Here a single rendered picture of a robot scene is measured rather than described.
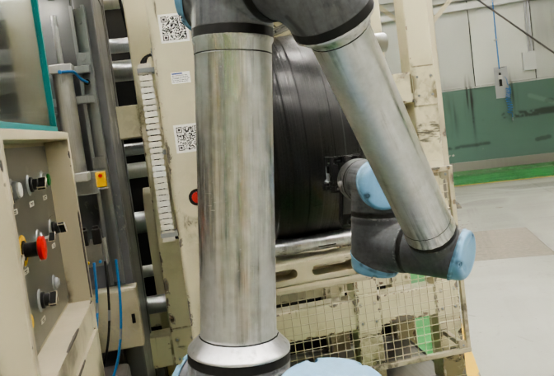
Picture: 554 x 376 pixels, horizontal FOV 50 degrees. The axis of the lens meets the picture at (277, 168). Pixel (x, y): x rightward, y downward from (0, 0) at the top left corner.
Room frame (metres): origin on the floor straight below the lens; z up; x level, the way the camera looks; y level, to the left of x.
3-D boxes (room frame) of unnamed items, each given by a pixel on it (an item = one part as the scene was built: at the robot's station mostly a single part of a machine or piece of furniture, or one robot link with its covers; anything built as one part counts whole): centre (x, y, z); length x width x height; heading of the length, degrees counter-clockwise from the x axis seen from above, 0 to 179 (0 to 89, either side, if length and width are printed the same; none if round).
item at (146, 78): (1.61, 0.31, 1.19); 0.05 x 0.04 x 0.48; 10
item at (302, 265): (1.58, -0.04, 0.84); 0.36 x 0.09 x 0.06; 100
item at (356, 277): (1.72, -0.02, 0.80); 0.37 x 0.36 x 0.02; 10
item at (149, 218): (2.46, 0.53, 0.61); 0.33 x 0.06 x 0.86; 10
